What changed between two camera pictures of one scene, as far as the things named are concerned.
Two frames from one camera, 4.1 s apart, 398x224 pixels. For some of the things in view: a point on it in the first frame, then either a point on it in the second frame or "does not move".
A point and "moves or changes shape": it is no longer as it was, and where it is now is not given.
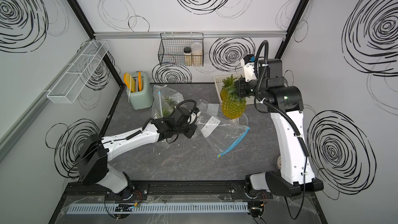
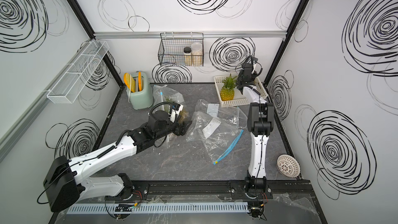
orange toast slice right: (140, 81) does not move
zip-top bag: (221, 135) moves or changes shape
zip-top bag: (165, 99) to (174, 141)
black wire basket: (181, 49) does not move
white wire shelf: (74, 75) does not move
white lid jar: (196, 54) does not move
